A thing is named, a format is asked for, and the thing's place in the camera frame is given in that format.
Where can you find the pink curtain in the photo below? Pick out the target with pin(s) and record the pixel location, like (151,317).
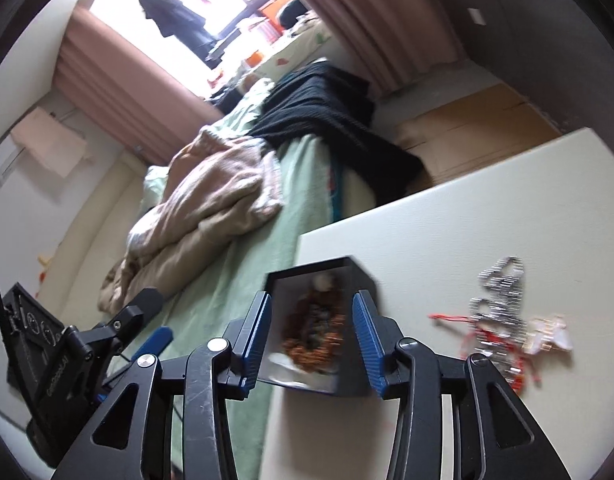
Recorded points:
(125,92)
(394,42)

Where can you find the flattened cardboard sheet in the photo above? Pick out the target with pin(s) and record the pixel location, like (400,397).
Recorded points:
(474,132)

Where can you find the white butterfly brooch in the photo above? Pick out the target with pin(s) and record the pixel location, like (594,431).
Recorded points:
(546,334)

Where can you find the black jewelry box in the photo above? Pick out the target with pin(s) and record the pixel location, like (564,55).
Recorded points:
(312,345)

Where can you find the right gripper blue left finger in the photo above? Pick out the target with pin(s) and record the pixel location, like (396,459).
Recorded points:
(128,437)

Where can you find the green bed sheet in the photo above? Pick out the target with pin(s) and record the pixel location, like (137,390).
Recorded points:
(226,288)

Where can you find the black knitted blanket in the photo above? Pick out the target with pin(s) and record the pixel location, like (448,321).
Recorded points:
(330,103)

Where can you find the pink curtain right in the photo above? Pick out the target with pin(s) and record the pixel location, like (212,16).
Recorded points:
(394,42)

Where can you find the black hanging jacket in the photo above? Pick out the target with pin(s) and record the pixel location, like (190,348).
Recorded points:
(173,18)

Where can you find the white wall switch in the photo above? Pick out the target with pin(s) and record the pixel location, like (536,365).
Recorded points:
(477,16)

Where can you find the floral pillow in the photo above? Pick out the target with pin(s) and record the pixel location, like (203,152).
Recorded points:
(293,48)

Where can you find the beige cloth on wall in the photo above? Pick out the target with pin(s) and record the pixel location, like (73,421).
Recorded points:
(53,145)

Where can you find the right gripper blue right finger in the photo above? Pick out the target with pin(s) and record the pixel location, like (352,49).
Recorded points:
(494,434)

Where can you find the pink curtain left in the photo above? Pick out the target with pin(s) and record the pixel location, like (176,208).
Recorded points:
(125,92)

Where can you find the beige pink crumpled quilt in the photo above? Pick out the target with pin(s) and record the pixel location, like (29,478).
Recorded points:
(218,188)

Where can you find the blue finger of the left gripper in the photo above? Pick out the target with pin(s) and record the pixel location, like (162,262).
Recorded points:
(156,343)

